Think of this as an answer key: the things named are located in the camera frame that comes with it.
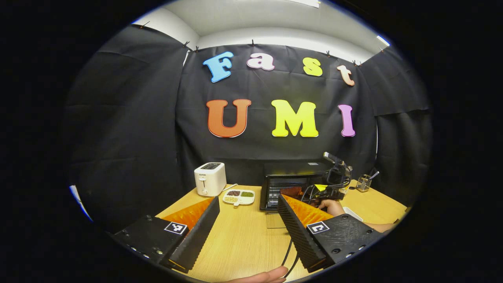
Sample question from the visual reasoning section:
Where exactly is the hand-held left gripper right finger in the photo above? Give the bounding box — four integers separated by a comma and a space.
277, 194, 385, 273

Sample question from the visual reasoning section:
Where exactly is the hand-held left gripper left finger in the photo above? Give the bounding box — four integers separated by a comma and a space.
110, 197, 220, 274

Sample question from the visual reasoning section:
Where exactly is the black electric oven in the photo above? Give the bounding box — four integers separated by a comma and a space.
259, 159, 338, 229

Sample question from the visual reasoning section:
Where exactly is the white ribbed dish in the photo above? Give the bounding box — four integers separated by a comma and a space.
343, 207, 364, 222

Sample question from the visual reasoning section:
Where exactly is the white compartment dish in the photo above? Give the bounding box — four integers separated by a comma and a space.
222, 189, 255, 206

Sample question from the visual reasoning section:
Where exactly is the white toaster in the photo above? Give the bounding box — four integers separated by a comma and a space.
194, 162, 227, 197

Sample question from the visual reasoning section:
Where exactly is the black backdrop cloth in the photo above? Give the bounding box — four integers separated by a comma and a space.
65, 24, 433, 232

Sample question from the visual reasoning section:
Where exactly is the black cable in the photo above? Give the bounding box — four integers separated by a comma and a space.
281, 236, 301, 277

